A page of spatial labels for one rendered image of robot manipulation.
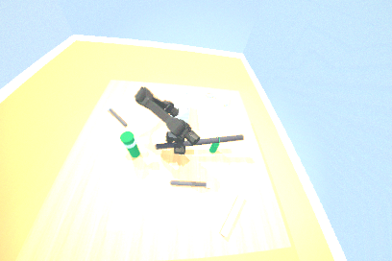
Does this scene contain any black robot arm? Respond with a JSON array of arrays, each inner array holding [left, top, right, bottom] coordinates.
[[135, 87, 201, 146]]

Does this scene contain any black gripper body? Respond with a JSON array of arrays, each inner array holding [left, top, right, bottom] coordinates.
[[174, 137, 185, 154]]

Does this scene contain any white cylindrical tube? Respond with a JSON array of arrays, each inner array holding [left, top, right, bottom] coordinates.
[[221, 193, 245, 238]]

